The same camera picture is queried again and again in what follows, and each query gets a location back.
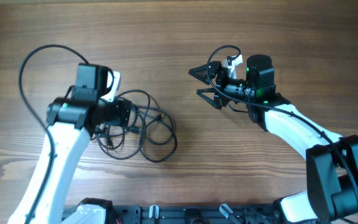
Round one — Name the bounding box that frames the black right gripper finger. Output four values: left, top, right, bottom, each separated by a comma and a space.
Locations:
196, 88, 222, 109
188, 61, 221, 85

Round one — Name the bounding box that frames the black left camera cable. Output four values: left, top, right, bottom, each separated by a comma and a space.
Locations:
17, 44, 90, 224

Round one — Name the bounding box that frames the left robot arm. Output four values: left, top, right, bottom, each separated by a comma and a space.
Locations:
8, 63, 131, 223

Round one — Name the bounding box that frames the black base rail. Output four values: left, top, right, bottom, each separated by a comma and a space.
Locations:
62, 197, 332, 224

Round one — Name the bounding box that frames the black camera cable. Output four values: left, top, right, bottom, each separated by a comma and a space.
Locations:
17, 44, 90, 224
206, 44, 358, 224

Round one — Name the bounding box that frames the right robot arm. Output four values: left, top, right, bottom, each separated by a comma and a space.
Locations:
189, 54, 358, 223

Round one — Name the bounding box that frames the black cable bundle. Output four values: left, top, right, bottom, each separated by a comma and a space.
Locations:
91, 88, 178, 164

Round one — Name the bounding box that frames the black right camera cable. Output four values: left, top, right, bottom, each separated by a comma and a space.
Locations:
206, 44, 358, 224

